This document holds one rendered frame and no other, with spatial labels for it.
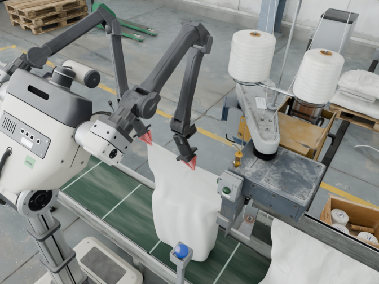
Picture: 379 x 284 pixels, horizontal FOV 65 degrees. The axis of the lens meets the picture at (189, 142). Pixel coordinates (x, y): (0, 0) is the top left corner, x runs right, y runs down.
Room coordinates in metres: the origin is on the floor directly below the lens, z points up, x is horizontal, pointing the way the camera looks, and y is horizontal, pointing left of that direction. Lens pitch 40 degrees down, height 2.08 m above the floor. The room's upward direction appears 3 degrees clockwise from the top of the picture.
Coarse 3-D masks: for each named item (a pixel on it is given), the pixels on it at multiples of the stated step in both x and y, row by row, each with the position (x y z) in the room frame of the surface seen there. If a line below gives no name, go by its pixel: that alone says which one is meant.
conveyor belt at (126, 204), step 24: (96, 168) 1.65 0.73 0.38; (72, 192) 1.39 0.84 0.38; (96, 192) 1.41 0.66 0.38; (120, 192) 1.42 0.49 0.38; (144, 192) 1.43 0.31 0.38; (96, 216) 1.26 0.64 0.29; (120, 216) 1.21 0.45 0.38; (144, 216) 1.21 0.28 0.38; (144, 240) 1.04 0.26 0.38; (216, 240) 1.06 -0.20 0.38; (168, 264) 0.88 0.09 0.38; (192, 264) 0.89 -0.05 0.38; (216, 264) 0.90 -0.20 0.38; (240, 264) 0.90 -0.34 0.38; (264, 264) 0.91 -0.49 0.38
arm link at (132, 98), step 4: (132, 92) 0.88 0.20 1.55; (136, 92) 0.88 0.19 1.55; (128, 96) 0.87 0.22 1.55; (132, 96) 0.86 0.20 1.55; (136, 96) 0.86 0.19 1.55; (140, 96) 0.86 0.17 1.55; (124, 100) 0.85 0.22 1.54; (128, 100) 0.84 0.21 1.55; (132, 100) 0.85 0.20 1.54; (136, 100) 0.84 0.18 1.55; (120, 104) 0.83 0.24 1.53; (124, 104) 0.83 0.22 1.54; (128, 104) 0.83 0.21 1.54; (132, 104) 0.82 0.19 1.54; (136, 104) 0.83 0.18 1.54; (128, 108) 0.81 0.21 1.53; (132, 108) 0.81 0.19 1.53; (132, 112) 0.81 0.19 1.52; (136, 116) 0.83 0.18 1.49
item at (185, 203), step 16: (160, 160) 1.15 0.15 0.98; (176, 160) 1.08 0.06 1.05; (160, 176) 1.14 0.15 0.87; (176, 176) 1.08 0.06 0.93; (192, 176) 1.02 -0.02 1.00; (208, 176) 0.98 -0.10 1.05; (160, 192) 1.06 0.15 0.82; (176, 192) 1.04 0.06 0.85; (192, 192) 1.02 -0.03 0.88; (208, 192) 0.98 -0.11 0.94; (160, 208) 1.03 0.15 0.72; (176, 208) 0.98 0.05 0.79; (192, 208) 0.96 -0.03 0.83; (208, 208) 0.95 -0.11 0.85; (160, 224) 1.02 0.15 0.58; (176, 224) 0.96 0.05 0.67; (192, 224) 0.92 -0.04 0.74; (208, 224) 0.91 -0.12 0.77; (176, 240) 0.96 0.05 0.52; (192, 240) 0.91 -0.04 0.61; (208, 240) 0.89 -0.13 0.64
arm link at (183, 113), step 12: (192, 48) 1.14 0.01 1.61; (204, 48) 1.12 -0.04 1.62; (192, 60) 1.12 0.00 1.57; (192, 72) 1.11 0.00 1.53; (192, 84) 1.10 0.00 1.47; (180, 96) 1.09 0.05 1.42; (192, 96) 1.10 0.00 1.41; (180, 108) 1.07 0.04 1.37; (180, 120) 1.05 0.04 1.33; (180, 132) 1.03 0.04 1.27
